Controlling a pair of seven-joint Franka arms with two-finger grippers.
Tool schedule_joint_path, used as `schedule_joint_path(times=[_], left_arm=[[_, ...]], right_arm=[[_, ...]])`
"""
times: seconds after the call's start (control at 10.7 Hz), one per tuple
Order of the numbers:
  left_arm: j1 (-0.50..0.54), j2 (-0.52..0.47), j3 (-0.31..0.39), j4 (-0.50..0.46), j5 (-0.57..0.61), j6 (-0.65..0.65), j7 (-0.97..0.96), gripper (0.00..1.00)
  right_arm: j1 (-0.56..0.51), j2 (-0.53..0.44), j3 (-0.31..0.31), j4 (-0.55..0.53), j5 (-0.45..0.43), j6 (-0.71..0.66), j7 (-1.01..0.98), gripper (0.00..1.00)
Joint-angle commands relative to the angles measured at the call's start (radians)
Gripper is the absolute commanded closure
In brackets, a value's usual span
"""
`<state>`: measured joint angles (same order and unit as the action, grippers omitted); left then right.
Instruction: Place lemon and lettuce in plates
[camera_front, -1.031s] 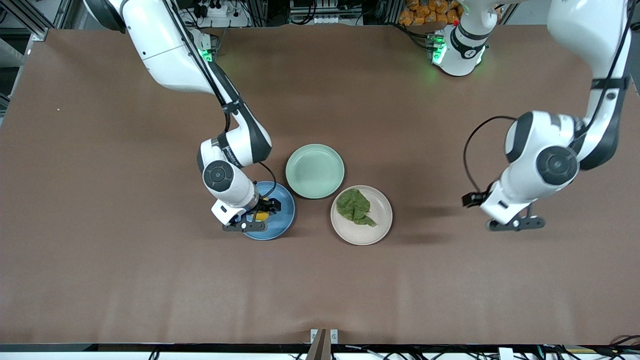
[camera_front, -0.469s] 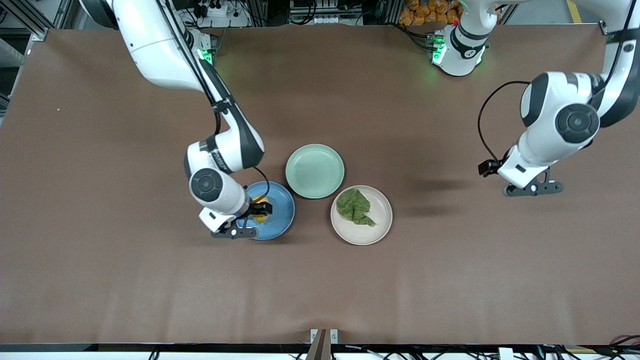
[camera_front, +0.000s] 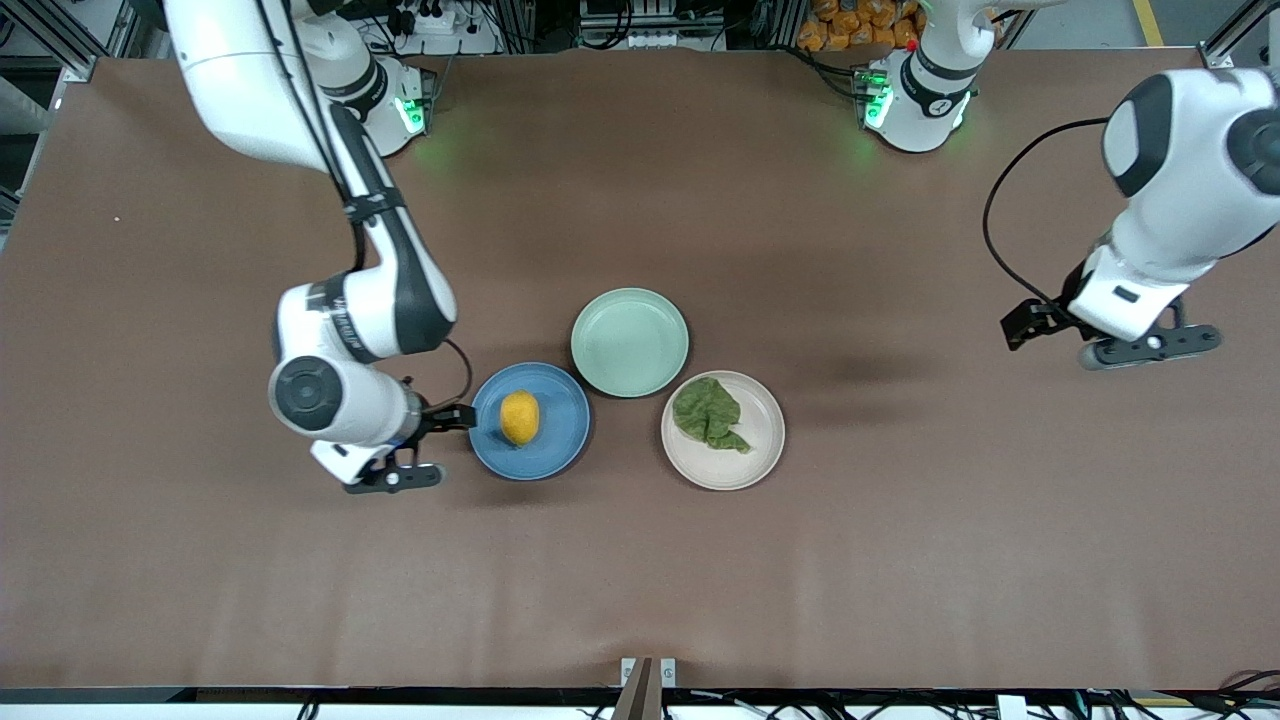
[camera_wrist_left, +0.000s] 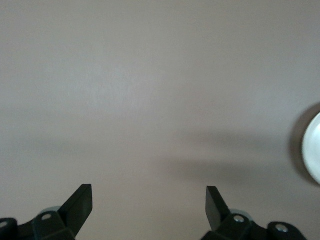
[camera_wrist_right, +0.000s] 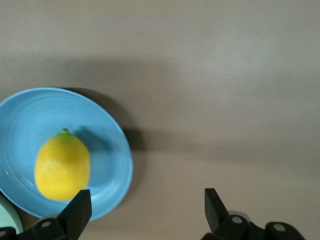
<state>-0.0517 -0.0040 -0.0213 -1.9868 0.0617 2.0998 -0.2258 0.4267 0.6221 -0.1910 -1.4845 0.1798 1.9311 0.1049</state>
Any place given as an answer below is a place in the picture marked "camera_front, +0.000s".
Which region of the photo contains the green lettuce leaf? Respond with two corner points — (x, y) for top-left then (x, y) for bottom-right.
(672, 377), (753, 455)

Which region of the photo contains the white power strip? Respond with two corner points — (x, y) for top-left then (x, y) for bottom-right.
(388, 0), (503, 57)

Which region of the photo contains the beige plate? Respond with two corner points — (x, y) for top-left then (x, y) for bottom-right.
(660, 370), (787, 492)

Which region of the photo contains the yellow lemon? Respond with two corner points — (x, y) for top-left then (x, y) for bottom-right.
(499, 390), (542, 447)

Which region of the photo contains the blue plate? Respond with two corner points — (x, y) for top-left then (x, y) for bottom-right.
(468, 362), (592, 482)

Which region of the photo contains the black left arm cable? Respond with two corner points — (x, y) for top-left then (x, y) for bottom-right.
(982, 116), (1111, 306)

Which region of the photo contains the aluminium frame post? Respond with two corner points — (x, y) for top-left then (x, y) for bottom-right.
(0, 0), (136, 86)
(1198, 0), (1280, 73)

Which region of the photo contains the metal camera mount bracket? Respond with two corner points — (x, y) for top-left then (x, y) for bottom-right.
(612, 656), (678, 720)

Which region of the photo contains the bag of orange fruits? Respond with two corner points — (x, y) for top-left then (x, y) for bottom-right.
(797, 0), (923, 53)

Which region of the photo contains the mint green plate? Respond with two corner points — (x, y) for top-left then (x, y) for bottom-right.
(571, 288), (691, 399)

